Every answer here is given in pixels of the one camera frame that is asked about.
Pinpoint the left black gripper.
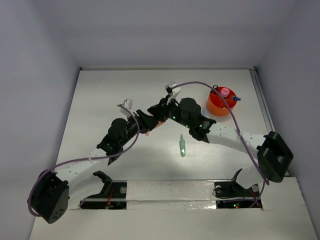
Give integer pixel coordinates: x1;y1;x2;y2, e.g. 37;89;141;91
119;110;159;147

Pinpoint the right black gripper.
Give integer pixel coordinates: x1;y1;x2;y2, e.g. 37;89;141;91
147;94;192;129

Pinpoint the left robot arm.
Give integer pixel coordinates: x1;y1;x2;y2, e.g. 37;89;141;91
27;107;159;224

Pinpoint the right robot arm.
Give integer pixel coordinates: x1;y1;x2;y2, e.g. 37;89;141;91
147;97;294;196

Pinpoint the orange highlighter pen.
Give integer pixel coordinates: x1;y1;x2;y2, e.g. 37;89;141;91
155;121;166;128

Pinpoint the green highlighter pen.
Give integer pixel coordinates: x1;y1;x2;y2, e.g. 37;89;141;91
179;134;186;157

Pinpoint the blue highlighter pen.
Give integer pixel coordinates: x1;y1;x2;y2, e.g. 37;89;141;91
202;107;208;118

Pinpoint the orange round container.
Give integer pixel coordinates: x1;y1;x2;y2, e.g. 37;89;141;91
206;86;238;117

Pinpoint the pink glue bottle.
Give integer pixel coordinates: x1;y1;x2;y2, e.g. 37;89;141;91
220;87;230;98

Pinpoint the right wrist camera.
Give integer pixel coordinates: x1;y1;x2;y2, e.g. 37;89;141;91
165;83;181;105

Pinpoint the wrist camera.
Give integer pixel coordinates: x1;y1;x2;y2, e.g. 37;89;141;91
165;83;181;105
119;98;133;111

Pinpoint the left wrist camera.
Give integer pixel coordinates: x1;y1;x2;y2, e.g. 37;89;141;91
119;98;133;111

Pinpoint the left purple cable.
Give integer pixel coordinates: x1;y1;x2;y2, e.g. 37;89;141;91
26;104;141;217

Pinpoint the purple cable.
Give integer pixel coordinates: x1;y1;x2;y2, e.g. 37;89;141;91
26;104;141;217
171;80;270;208

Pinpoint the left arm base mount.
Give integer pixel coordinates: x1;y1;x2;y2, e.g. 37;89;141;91
79;171;128;210

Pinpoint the aluminium rail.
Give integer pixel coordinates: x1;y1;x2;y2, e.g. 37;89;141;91
249;67;275;132

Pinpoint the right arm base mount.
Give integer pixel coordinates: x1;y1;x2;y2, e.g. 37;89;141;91
212;167;263;209

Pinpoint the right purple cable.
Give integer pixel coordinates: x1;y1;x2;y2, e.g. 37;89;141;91
171;80;270;208

